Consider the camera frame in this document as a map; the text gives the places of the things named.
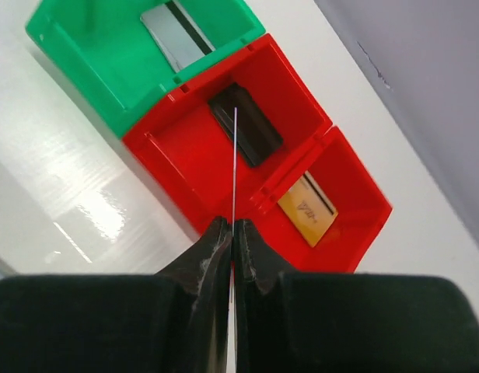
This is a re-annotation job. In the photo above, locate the red plastic bin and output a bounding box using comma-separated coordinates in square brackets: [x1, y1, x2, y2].
[251, 127, 392, 273]
[123, 34, 332, 232]

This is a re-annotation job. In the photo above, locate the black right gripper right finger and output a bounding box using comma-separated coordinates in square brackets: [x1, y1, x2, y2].
[233, 220, 479, 372]

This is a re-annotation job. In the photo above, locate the right red plastic bin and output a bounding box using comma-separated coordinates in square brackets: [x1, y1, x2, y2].
[251, 127, 392, 273]

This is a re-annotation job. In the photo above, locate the silver VIP card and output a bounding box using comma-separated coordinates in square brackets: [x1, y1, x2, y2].
[140, 1, 215, 73]

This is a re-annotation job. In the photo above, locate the gold credit card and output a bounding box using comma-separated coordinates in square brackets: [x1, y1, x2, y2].
[278, 171, 338, 248]

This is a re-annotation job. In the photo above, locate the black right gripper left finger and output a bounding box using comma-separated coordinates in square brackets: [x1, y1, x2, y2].
[0, 217, 232, 372]

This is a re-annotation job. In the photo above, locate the green plastic bin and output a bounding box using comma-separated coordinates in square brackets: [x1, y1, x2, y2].
[26, 1, 265, 136]

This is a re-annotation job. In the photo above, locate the black credit card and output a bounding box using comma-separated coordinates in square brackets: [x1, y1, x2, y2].
[208, 83, 284, 167]
[226, 106, 238, 372]

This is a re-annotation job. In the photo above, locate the middle red plastic bin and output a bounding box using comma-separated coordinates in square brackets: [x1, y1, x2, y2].
[123, 34, 332, 232]

